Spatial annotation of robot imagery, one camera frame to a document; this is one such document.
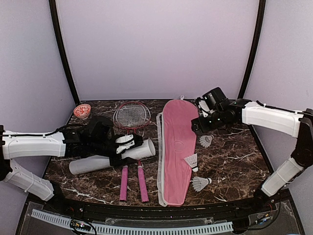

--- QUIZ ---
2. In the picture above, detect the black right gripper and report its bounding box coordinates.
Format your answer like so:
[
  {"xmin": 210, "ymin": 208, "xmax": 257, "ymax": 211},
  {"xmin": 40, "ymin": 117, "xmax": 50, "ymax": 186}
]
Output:
[{"xmin": 191, "ymin": 110, "xmax": 224, "ymax": 136}]

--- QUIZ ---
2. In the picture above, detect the white plastic shuttlecock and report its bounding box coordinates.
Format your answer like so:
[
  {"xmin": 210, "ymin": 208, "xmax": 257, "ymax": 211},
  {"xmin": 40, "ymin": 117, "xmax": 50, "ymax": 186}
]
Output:
[
  {"xmin": 184, "ymin": 153, "xmax": 199, "ymax": 172},
  {"xmin": 191, "ymin": 177, "xmax": 212, "ymax": 192},
  {"xmin": 199, "ymin": 135, "xmax": 214, "ymax": 148}
]

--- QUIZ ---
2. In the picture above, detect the white shuttlecock tube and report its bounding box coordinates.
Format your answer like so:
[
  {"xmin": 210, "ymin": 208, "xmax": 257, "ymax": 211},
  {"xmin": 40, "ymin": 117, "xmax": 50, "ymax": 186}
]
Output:
[{"xmin": 69, "ymin": 139, "xmax": 156, "ymax": 175}]

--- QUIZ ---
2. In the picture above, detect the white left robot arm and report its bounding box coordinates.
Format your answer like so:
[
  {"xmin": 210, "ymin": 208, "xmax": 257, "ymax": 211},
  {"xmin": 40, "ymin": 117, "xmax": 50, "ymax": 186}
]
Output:
[{"xmin": 0, "ymin": 123, "xmax": 144, "ymax": 213}]

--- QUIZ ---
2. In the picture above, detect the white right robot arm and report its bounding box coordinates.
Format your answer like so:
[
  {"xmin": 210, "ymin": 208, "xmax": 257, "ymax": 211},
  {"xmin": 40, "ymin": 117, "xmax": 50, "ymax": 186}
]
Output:
[{"xmin": 192, "ymin": 98, "xmax": 313, "ymax": 212}]

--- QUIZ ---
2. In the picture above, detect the red badminton racket left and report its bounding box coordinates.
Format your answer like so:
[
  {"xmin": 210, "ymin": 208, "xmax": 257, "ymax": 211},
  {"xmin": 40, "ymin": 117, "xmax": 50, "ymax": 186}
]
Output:
[{"xmin": 113, "ymin": 102, "xmax": 150, "ymax": 202}]

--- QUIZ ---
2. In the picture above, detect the red badminton racket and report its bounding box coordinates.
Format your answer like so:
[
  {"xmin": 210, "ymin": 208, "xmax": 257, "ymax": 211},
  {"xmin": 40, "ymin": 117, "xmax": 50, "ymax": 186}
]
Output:
[
  {"xmin": 113, "ymin": 102, "xmax": 150, "ymax": 202},
  {"xmin": 113, "ymin": 101, "xmax": 151, "ymax": 202}
]

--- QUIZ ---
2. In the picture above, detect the red badminton racket right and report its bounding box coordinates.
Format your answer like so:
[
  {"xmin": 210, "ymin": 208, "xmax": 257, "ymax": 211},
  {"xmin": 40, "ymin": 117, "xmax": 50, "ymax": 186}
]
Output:
[{"xmin": 113, "ymin": 101, "xmax": 151, "ymax": 202}]

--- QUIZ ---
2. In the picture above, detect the pink racket bag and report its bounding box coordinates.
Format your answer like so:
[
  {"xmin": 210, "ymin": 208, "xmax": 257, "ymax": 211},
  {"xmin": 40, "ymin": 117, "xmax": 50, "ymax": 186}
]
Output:
[{"xmin": 156, "ymin": 96, "xmax": 199, "ymax": 207}]

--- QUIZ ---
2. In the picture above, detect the red patterned bowl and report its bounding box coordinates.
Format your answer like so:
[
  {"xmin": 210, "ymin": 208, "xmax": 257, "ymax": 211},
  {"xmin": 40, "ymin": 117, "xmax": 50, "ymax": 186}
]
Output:
[{"xmin": 73, "ymin": 104, "xmax": 91, "ymax": 119}]

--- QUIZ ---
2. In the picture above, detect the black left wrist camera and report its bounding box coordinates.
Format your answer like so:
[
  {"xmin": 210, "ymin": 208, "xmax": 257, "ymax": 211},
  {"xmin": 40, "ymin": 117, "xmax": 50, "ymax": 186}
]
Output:
[{"xmin": 87, "ymin": 116, "xmax": 114, "ymax": 141}]

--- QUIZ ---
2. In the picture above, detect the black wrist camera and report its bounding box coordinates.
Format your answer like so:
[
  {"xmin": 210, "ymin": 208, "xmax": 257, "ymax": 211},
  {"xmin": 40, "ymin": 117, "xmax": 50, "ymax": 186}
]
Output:
[
  {"xmin": 87, "ymin": 116, "xmax": 114, "ymax": 141},
  {"xmin": 202, "ymin": 87, "xmax": 227, "ymax": 110}
]

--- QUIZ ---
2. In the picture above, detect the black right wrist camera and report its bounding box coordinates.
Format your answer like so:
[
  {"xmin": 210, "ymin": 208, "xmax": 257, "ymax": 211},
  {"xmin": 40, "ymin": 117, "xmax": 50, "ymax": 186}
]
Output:
[{"xmin": 202, "ymin": 87, "xmax": 227, "ymax": 110}]

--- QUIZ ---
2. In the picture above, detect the black table front rail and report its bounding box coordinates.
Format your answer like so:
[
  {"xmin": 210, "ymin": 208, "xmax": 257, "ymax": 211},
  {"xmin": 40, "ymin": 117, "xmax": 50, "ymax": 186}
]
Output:
[{"xmin": 56, "ymin": 199, "xmax": 276, "ymax": 221}]

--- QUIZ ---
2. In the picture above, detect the black frame post right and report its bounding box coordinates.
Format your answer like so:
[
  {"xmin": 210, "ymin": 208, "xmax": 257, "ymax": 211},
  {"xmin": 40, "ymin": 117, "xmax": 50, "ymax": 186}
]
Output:
[{"xmin": 238, "ymin": 0, "xmax": 266, "ymax": 98}]

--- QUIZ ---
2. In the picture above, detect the black frame post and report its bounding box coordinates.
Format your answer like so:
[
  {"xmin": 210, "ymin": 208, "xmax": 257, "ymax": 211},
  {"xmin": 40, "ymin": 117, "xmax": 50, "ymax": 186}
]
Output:
[
  {"xmin": 238, "ymin": 0, "xmax": 266, "ymax": 98},
  {"xmin": 48, "ymin": 0, "xmax": 80, "ymax": 105}
]

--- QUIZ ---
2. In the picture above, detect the white cable duct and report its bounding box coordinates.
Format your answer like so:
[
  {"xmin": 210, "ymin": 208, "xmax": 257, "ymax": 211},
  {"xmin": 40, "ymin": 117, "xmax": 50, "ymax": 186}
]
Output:
[{"xmin": 30, "ymin": 209, "xmax": 233, "ymax": 235}]

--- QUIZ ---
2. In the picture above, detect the black frame post left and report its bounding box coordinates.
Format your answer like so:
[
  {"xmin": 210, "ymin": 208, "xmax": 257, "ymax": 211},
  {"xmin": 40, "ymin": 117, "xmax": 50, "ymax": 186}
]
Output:
[{"xmin": 48, "ymin": 0, "xmax": 80, "ymax": 105}]

